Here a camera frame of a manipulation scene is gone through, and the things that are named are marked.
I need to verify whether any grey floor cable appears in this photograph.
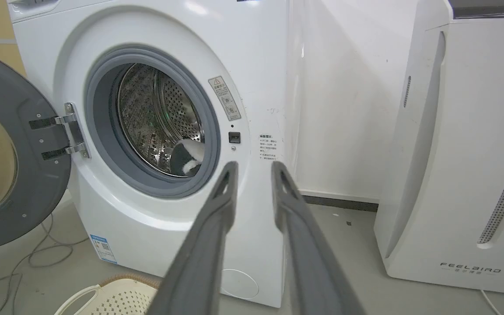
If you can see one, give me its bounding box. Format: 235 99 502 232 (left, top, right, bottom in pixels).
0 212 89 315

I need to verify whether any white plastic laundry basket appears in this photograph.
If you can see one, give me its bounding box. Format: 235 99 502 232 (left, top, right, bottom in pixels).
54 274 161 315

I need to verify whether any dark and white garment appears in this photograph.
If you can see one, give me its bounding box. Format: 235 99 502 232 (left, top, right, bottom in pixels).
170 139 206 177

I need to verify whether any grey washing machine door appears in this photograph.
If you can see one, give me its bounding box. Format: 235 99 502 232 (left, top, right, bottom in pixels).
0 47 72 255

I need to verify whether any white air purifier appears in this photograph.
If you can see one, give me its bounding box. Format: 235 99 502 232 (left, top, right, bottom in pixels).
374 0 504 295

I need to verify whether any white power cord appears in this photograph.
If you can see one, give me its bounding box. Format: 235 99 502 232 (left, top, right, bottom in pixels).
479 289 503 315

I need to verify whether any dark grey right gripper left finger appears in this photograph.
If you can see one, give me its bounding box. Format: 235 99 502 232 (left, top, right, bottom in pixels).
147 161 239 315

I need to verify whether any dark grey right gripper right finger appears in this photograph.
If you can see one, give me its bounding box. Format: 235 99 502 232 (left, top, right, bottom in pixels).
271 161 366 315

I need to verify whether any white front-load washing machine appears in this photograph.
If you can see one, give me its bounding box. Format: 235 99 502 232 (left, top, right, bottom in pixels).
7 0 291 308

